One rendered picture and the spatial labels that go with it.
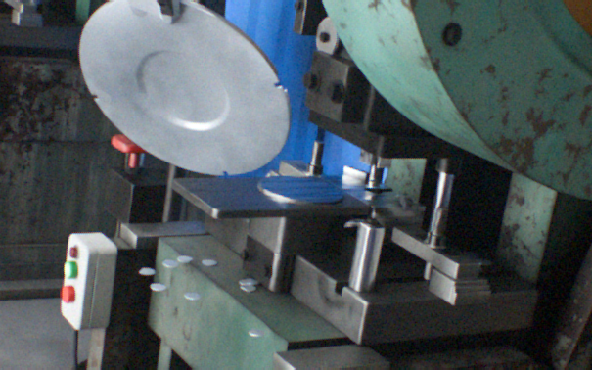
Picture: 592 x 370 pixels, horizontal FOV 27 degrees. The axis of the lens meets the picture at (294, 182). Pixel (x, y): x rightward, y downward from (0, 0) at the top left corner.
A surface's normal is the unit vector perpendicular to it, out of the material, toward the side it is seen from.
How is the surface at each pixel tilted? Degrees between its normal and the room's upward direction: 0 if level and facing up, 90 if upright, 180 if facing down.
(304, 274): 90
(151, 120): 122
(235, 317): 90
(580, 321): 74
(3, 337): 0
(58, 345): 0
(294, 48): 90
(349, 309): 90
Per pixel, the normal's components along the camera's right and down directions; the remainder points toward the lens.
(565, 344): -0.77, -0.26
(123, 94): -0.36, 0.68
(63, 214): 0.48, 0.31
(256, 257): -0.85, 0.01
